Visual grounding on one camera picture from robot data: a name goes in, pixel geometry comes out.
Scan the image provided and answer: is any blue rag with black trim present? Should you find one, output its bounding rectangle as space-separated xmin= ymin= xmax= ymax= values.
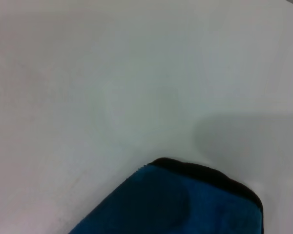
xmin=68 ymin=157 xmax=264 ymax=234

